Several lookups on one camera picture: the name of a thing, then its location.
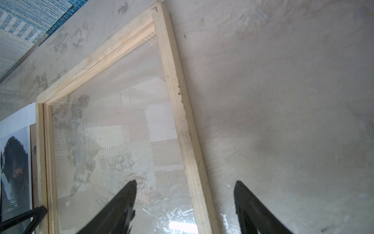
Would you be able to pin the white picture mat board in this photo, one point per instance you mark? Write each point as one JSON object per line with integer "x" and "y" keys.
{"x": 18, "y": 120}

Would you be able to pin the light wooden picture frame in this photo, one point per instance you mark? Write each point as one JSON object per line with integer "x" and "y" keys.
{"x": 153, "y": 22}

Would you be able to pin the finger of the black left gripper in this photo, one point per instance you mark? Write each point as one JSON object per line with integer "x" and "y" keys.
{"x": 37, "y": 215}

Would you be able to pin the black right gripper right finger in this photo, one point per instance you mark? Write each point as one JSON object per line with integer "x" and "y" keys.
{"x": 253, "y": 216}

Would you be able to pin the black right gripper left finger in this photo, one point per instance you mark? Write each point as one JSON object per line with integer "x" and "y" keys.
{"x": 117, "y": 215}

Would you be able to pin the brown frame backing board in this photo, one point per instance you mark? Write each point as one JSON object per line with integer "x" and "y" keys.
{"x": 34, "y": 167}

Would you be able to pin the waterfall bridge photo print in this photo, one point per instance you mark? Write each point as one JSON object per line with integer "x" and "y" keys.
{"x": 16, "y": 195}

